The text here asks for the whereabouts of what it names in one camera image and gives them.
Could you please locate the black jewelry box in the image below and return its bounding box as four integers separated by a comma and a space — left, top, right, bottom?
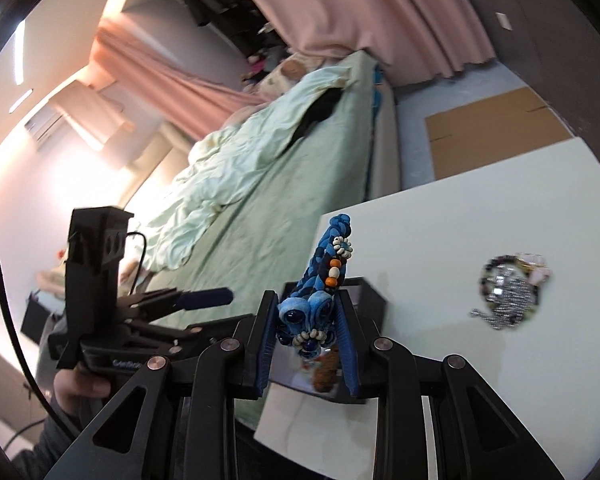
270, 278, 387, 404

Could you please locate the blue braided bead bracelet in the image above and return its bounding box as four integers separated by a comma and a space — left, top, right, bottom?
277, 212, 356, 360

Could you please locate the person's left hand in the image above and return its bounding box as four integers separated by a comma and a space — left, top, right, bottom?
54, 367, 111, 416

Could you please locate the green bed sheet mattress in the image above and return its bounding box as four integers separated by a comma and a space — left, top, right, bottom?
150, 51, 401, 328

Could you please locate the light green duvet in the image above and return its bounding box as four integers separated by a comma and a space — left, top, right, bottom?
137, 65, 352, 272

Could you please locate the white air conditioner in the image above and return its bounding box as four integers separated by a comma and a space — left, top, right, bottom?
24, 107, 65, 148

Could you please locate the pink curtain left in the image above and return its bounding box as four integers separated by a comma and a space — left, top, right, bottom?
91, 18, 270, 141

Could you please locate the pink curtain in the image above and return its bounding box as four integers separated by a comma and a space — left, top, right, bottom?
252, 0, 496, 87
91, 18, 270, 141

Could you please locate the black garment on bed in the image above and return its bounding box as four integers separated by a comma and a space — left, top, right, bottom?
282, 88, 343, 154

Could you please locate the patterned pillow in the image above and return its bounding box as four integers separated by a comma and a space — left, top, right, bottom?
256, 53, 326, 101

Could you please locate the flattened cardboard sheet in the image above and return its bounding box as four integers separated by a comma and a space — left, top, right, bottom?
426, 87, 571, 180

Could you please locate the pink curtain right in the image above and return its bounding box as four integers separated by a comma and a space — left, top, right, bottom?
252, 0, 496, 87

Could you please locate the black cable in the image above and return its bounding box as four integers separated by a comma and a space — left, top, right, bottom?
0, 221, 81, 438

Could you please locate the white wall socket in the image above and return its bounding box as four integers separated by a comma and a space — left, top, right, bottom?
495, 12, 513, 32

